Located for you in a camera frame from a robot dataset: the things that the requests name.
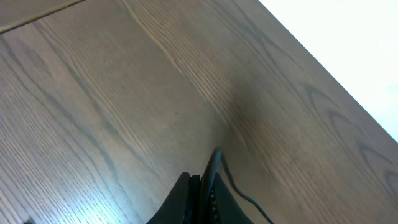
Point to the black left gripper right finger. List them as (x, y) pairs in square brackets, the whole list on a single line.
[(222, 207)]

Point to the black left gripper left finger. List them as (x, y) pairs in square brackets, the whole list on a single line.
[(181, 204)]

